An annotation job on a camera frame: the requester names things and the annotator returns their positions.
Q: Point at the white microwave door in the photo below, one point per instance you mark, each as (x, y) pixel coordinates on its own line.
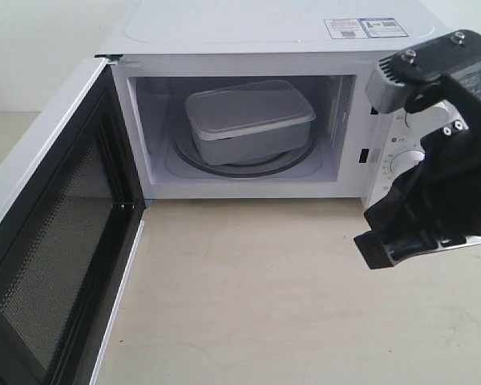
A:
(71, 207)

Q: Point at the silver appliance control knob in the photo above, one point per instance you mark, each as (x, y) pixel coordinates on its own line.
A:
(404, 161)
(431, 119)

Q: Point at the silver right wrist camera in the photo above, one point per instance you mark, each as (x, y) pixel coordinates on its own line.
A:
(411, 78)

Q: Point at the white plastic lidded container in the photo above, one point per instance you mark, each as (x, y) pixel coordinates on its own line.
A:
(249, 120)

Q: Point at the white printed label sticker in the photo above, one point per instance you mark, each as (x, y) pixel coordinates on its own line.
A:
(364, 28)

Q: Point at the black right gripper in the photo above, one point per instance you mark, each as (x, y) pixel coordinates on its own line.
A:
(437, 201)

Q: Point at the white microwave oven body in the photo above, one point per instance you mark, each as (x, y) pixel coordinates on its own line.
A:
(169, 50)

